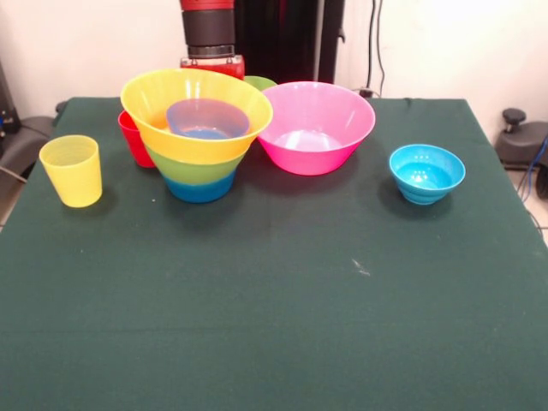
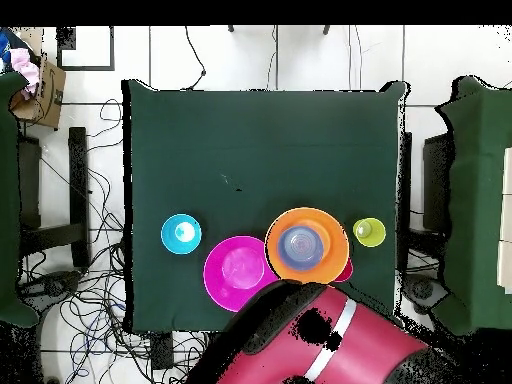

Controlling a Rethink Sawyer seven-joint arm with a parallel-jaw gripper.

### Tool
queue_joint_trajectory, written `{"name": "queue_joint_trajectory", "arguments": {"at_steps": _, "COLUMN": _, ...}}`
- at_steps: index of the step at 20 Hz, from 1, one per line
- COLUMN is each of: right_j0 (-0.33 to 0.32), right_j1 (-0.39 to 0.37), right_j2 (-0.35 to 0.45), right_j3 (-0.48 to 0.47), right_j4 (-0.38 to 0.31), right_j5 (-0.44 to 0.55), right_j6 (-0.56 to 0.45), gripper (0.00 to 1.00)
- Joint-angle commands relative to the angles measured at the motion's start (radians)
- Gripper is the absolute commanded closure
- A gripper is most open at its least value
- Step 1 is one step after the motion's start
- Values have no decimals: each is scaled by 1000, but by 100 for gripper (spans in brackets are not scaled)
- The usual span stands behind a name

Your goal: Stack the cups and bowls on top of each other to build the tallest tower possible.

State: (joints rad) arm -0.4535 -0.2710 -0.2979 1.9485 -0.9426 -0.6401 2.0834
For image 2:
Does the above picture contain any black floor cable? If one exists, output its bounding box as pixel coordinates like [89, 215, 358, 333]
[183, 25, 208, 91]

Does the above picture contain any white panel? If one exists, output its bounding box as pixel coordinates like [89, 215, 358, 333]
[496, 146, 512, 295]

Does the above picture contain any orange plastic bowl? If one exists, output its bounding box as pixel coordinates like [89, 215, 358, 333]
[264, 206, 351, 285]

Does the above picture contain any black floor stand base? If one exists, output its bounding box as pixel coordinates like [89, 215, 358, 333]
[19, 269, 83, 305]
[401, 273, 448, 311]

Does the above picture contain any tangle of floor cables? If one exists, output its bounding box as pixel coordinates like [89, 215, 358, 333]
[15, 98, 213, 384]

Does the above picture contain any black power strip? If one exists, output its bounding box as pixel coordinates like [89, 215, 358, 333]
[150, 331, 174, 371]

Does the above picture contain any dark green tablecloth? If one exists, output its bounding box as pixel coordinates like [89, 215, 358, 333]
[121, 78, 410, 334]

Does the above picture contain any red plastic cup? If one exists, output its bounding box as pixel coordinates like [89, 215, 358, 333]
[331, 257, 354, 284]

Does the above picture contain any black square frame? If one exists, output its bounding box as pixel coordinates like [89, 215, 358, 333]
[55, 25, 116, 72]

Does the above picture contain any light blue plastic bowl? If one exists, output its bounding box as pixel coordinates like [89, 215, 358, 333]
[160, 213, 203, 256]

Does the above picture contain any yellow plastic cup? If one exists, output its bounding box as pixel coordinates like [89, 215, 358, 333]
[352, 216, 388, 248]

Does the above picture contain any pink plastic bowl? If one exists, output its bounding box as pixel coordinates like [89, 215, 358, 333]
[202, 235, 279, 314]

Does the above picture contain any black leg frame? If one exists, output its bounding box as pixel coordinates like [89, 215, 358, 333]
[17, 126, 91, 269]

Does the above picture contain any green covered side table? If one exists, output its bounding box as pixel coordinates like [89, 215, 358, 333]
[435, 75, 512, 337]
[0, 70, 39, 329]

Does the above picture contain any black side frame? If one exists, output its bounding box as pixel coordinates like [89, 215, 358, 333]
[422, 133, 453, 233]

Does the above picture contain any blue fabric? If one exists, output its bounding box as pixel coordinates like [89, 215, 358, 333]
[0, 32, 14, 62]

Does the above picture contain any cardboard box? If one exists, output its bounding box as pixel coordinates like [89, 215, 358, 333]
[10, 59, 67, 130]

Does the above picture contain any pink cloth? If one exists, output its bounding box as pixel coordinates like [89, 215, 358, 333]
[8, 47, 41, 100]

